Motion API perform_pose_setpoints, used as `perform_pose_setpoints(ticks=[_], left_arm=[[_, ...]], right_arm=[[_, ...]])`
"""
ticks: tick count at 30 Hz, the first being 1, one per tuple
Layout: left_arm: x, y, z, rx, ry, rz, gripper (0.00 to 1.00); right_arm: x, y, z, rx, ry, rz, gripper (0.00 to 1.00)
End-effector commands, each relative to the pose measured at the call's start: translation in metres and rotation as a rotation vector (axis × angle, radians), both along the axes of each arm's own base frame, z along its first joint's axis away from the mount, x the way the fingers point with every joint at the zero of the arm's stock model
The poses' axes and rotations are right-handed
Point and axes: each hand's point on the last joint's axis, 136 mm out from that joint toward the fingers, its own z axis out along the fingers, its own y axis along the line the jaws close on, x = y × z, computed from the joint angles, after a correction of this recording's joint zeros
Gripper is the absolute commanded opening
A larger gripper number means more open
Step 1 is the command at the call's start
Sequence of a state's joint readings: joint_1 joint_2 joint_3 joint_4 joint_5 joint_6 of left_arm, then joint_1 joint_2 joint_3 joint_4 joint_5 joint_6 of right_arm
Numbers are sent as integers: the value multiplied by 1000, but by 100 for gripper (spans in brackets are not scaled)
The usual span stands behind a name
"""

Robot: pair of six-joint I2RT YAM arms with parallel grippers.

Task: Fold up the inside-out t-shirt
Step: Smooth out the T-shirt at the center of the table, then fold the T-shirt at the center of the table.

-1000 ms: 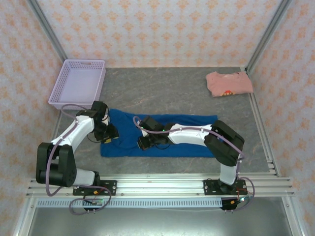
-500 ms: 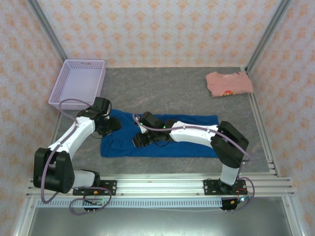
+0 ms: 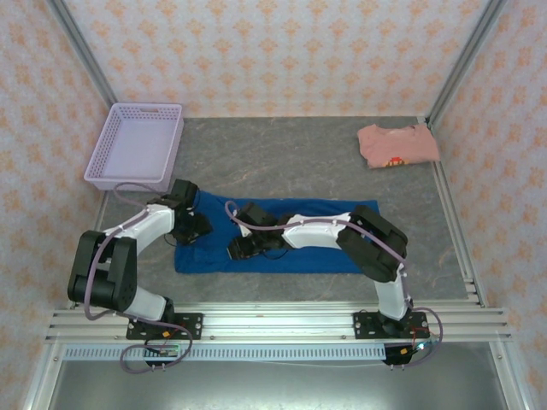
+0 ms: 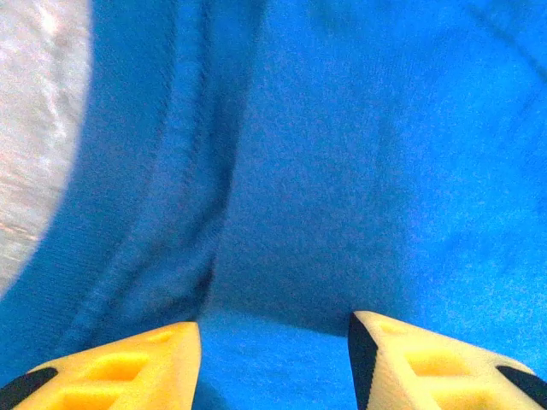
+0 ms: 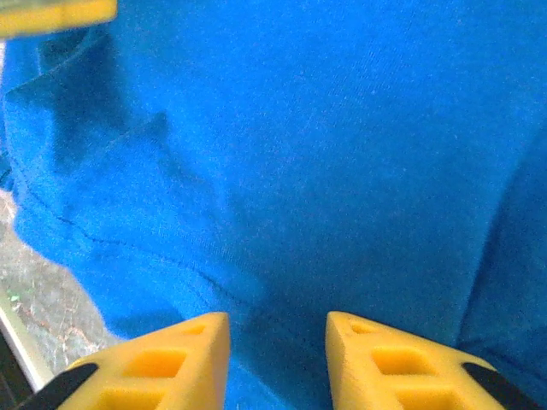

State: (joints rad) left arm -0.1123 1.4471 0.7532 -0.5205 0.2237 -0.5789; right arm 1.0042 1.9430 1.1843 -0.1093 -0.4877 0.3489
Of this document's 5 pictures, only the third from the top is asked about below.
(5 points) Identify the wide aluminium base rail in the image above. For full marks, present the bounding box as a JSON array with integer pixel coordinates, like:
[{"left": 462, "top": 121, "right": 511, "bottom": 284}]
[{"left": 44, "top": 301, "right": 513, "bottom": 343}]

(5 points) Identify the pink folded t-shirt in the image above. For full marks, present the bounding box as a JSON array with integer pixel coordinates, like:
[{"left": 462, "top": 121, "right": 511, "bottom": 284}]
[{"left": 356, "top": 123, "right": 441, "bottom": 170}]

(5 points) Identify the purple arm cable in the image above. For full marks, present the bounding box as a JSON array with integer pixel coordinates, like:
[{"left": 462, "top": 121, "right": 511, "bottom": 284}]
[
  {"left": 225, "top": 200, "right": 444, "bottom": 369},
  {"left": 85, "top": 182, "right": 194, "bottom": 373}
]

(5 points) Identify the slotted grey cable duct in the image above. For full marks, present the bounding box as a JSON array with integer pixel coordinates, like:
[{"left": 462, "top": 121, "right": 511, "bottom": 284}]
[{"left": 63, "top": 343, "right": 388, "bottom": 363}]

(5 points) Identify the aluminium frame post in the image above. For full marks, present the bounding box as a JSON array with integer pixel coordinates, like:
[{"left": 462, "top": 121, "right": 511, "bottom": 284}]
[
  {"left": 426, "top": 0, "right": 509, "bottom": 125},
  {"left": 44, "top": 0, "right": 121, "bottom": 117}
]

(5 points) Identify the blue t-shirt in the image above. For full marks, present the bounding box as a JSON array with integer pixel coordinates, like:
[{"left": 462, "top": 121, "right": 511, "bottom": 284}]
[{"left": 174, "top": 190, "right": 383, "bottom": 275}]

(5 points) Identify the small controller board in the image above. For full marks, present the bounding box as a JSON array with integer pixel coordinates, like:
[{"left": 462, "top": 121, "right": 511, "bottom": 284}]
[
  {"left": 397, "top": 340, "right": 433, "bottom": 358},
  {"left": 144, "top": 341, "right": 180, "bottom": 358}
]

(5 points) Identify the lavender plastic basket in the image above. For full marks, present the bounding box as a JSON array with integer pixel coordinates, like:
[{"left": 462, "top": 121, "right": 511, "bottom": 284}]
[{"left": 83, "top": 102, "right": 185, "bottom": 191}]

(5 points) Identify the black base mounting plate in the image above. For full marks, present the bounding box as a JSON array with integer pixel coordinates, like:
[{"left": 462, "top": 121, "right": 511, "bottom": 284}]
[
  {"left": 353, "top": 311, "right": 428, "bottom": 341},
  {"left": 126, "top": 313, "right": 204, "bottom": 342}
]

